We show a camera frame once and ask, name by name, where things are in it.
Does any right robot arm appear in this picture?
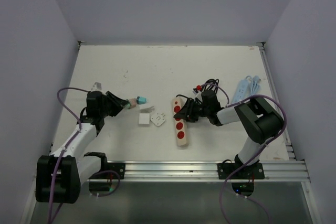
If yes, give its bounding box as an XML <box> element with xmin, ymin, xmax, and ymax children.
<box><xmin>174</xmin><ymin>90</ymin><xmax>285</xmax><ymax>178</ymax></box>

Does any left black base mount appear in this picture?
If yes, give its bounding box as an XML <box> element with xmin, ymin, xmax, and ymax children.
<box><xmin>90</xmin><ymin>163</ymin><xmax>125</xmax><ymax>180</ymax></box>

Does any white folding-prong adapter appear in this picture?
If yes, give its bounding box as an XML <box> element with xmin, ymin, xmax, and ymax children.
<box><xmin>150</xmin><ymin>113</ymin><xmax>165</xmax><ymax>127</ymax></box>

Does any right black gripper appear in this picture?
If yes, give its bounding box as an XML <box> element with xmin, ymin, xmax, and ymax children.
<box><xmin>176</xmin><ymin>100</ymin><xmax>211</xmax><ymax>124</ymax></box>

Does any beige red power strip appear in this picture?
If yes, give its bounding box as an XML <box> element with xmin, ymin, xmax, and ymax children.
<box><xmin>172</xmin><ymin>97</ymin><xmax>188</xmax><ymax>147</ymax></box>

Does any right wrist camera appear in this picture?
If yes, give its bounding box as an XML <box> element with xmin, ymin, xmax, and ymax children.
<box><xmin>193</xmin><ymin>85</ymin><xmax>202</xmax><ymax>95</ymax></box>

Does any teal plug adapter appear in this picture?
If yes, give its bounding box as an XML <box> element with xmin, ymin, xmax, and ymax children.
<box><xmin>136</xmin><ymin>96</ymin><xmax>147</xmax><ymax>105</ymax></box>

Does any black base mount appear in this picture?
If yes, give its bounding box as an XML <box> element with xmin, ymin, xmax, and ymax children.
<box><xmin>90</xmin><ymin>163</ymin><xmax>125</xmax><ymax>180</ymax></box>
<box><xmin>217</xmin><ymin>158</ymin><xmax>265</xmax><ymax>180</ymax></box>

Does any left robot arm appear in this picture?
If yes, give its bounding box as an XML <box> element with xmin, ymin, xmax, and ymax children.
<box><xmin>35</xmin><ymin>91</ymin><xmax>129</xmax><ymax>204</ymax></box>

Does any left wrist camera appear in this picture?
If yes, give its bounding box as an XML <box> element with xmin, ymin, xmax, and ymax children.
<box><xmin>91</xmin><ymin>82</ymin><xmax>102</xmax><ymax>92</ymax></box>

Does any white USB charger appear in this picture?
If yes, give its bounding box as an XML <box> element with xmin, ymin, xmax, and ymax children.
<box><xmin>138</xmin><ymin>113</ymin><xmax>150</xmax><ymax>127</ymax></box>

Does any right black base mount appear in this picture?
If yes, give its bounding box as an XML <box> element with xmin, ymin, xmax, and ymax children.
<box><xmin>217</xmin><ymin>158</ymin><xmax>265</xmax><ymax>180</ymax></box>

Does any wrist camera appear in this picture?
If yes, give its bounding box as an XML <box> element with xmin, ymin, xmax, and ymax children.
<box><xmin>91</xmin><ymin>82</ymin><xmax>102</xmax><ymax>92</ymax></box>
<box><xmin>193</xmin><ymin>85</ymin><xmax>202</xmax><ymax>95</ymax></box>

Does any aluminium mounting rail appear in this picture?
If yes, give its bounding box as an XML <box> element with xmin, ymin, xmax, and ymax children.
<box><xmin>33</xmin><ymin>158</ymin><xmax>312</xmax><ymax>183</ymax></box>

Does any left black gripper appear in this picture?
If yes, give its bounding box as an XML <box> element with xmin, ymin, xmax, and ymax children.
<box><xmin>99</xmin><ymin>91</ymin><xmax>129</xmax><ymax>117</ymax></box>

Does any pink brown plug adapter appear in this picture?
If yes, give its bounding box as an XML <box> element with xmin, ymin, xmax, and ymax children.
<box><xmin>129</xmin><ymin>98</ymin><xmax>138</xmax><ymax>109</ymax></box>

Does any light blue power strip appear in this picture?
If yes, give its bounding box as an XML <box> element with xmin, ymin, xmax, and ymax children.
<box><xmin>232</xmin><ymin>76</ymin><xmax>261</xmax><ymax>104</ymax></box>

